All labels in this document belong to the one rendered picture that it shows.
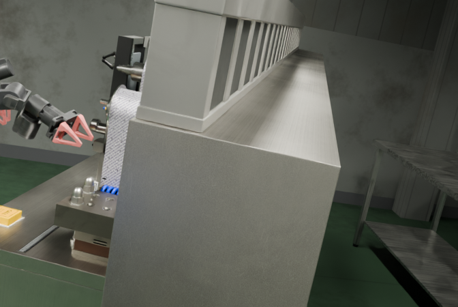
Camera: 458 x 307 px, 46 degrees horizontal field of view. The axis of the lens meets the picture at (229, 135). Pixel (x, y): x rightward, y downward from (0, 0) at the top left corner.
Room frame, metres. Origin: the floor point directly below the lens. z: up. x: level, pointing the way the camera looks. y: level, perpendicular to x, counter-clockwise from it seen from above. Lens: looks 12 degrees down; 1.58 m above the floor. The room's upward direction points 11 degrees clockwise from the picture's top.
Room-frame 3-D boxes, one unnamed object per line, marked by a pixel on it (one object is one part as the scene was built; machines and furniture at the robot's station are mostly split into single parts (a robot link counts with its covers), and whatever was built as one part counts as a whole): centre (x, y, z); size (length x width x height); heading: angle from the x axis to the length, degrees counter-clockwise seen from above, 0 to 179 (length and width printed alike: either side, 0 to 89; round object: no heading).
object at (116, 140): (1.47, 0.22, 1.11); 0.23 x 0.01 x 0.18; 83
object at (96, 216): (1.35, 0.19, 1.00); 0.40 x 0.16 x 0.06; 83
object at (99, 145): (1.59, 0.37, 1.05); 0.06 x 0.05 x 0.31; 83
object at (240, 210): (2.14, -0.19, 1.29); 3.10 x 0.28 x 0.30; 173
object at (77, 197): (1.32, 0.36, 1.05); 0.04 x 0.04 x 0.04
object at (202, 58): (2.15, -0.12, 1.55); 3.08 x 0.08 x 0.23; 173
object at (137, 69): (1.80, 0.32, 1.33); 0.06 x 0.06 x 0.06; 83
